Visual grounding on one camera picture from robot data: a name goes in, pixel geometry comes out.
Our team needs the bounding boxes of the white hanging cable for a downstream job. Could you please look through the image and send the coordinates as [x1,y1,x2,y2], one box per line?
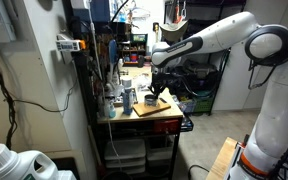
[86,0,122,162]

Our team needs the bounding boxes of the wooden cutting board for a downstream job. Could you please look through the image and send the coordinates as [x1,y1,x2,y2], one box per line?
[132,97,172,118]

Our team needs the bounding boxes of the light wooden table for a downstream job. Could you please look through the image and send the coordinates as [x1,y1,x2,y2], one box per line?
[205,136,239,180]

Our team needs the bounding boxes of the black cart with wooden top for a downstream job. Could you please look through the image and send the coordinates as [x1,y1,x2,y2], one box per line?
[94,65,185,180]

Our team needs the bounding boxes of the black floor cable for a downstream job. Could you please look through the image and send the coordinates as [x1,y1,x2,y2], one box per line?
[187,164,211,180]

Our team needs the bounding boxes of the small round metal bowl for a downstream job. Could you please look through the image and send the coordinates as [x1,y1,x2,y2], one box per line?
[143,94,159,108]

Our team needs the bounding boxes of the black hard case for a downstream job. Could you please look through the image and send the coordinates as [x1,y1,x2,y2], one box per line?
[186,18,218,34]

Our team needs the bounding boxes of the small blue soap bottle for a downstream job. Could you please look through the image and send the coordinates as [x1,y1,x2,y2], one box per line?
[107,99,118,119]

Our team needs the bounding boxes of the white detergent jug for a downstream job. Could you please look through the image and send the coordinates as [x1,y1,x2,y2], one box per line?
[0,143,60,180]

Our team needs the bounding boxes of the blue white plastic crate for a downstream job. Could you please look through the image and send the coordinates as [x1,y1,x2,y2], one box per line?
[178,99,197,115]

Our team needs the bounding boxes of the blue spray can white cap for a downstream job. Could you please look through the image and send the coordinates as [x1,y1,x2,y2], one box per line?
[121,76,135,116]

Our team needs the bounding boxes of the black wall cable bundle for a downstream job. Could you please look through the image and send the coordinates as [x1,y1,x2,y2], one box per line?
[0,46,79,151]

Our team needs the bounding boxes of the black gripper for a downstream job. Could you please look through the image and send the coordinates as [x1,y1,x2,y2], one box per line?
[149,73,170,100]

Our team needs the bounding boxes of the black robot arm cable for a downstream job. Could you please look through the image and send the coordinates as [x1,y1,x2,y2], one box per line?
[248,49,288,180]

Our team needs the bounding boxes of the white tool with orange end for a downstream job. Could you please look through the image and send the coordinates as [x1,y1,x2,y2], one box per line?
[55,33,87,53]

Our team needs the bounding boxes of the clear plastic storage bin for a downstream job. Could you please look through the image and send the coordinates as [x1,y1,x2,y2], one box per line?
[104,138,147,161]
[146,146,175,163]

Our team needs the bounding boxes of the black metal shelf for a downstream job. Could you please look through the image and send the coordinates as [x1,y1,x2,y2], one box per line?
[163,0,249,117]

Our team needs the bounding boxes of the small white plastic container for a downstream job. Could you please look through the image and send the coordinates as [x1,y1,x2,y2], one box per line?
[57,169,78,180]

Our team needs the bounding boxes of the red toolbox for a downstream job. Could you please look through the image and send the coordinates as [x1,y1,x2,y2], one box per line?
[152,118,180,135]

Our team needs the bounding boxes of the small wooden organizer shelf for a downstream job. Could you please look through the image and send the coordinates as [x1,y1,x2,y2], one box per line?
[118,32,149,67]

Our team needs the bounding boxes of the crumpled clear plastic bag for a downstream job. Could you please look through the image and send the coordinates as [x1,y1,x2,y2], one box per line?
[133,73,153,93]

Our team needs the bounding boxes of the green plastic crate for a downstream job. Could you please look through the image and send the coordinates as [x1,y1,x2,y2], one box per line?
[193,95,215,114]

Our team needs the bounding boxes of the blue hanging brush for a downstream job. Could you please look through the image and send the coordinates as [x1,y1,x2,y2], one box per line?
[107,39,119,73]

